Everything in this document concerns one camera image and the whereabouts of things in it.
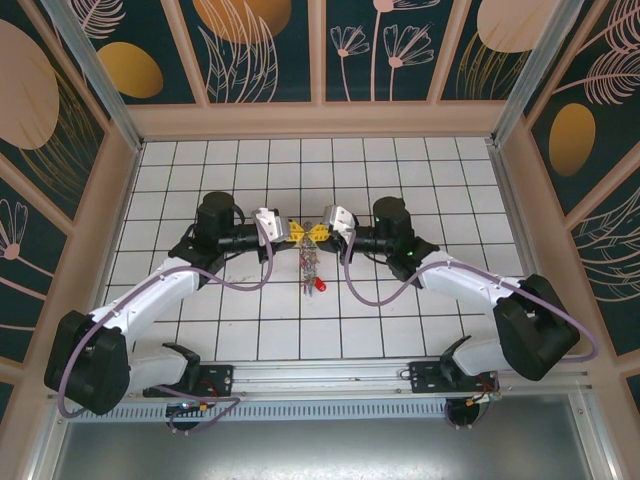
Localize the grey metal sheet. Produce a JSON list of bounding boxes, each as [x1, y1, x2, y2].
[[29, 418, 624, 480]]

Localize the aluminium frame post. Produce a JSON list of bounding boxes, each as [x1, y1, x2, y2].
[[42, 0, 147, 150], [488, 0, 601, 150]]

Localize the perforated grey cable duct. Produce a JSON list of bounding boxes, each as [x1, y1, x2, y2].
[[47, 399, 576, 422]]

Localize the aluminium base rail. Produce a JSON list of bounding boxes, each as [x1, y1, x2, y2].
[[142, 362, 591, 400]]

